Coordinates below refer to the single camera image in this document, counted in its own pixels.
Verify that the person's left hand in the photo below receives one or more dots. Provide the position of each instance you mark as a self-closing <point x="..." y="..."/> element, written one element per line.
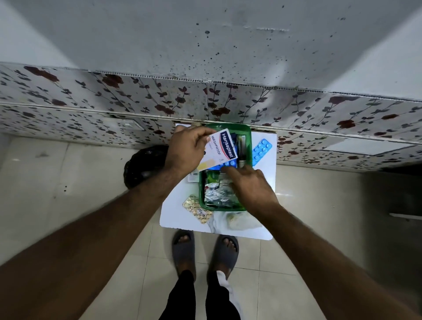
<point x="184" y="148"/>

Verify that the person's right hand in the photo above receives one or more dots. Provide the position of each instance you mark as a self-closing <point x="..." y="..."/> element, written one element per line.
<point x="254" y="193"/>

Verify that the person's right fingers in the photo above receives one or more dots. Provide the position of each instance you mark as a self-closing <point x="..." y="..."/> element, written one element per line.
<point x="235" y="172"/>

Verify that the person's left fingers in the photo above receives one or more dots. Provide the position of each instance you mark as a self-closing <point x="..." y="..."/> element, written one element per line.
<point x="201" y="132"/>

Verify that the white bandage box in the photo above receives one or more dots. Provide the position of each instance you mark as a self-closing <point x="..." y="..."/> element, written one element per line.
<point x="221" y="148"/>

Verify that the person's left forearm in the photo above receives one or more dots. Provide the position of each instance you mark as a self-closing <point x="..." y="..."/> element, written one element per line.
<point x="85" y="247"/>

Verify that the person's right forearm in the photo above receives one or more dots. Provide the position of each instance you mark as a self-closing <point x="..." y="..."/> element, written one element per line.
<point x="329" y="267"/>

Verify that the blue pill blister pack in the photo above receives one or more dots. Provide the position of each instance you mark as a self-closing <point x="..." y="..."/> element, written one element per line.
<point x="214" y="166"/>
<point x="261" y="151"/>

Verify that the dark tube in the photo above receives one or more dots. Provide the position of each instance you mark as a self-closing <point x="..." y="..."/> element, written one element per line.
<point x="243" y="146"/>

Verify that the silver foil pill strips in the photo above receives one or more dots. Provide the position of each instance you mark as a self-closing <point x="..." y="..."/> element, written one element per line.
<point x="219" y="194"/>

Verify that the small white table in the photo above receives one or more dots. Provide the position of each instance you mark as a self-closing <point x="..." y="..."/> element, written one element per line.
<point x="263" y="197"/>

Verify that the small white packet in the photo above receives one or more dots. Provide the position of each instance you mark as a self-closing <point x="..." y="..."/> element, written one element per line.
<point x="193" y="177"/>

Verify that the green plastic tray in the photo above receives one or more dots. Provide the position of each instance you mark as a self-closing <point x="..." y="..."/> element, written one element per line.
<point x="245" y="130"/>

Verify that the gold pill blister pack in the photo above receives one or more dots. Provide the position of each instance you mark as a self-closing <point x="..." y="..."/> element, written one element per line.
<point x="197" y="209"/>

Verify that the black plastic bag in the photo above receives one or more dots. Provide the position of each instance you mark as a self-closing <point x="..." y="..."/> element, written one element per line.
<point x="145" y="166"/>

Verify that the grey right slipper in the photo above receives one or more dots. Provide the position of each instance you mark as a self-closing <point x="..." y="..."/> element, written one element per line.
<point x="226" y="254"/>

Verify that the grey slipper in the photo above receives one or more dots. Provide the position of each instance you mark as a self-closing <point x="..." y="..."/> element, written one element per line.
<point x="183" y="252"/>
<point x="226" y="254"/>

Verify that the grey left slipper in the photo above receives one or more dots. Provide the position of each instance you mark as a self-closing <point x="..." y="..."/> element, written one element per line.
<point x="183" y="252"/>

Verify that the black trousers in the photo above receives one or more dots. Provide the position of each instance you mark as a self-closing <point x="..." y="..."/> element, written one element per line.
<point x="184" y="300"/>

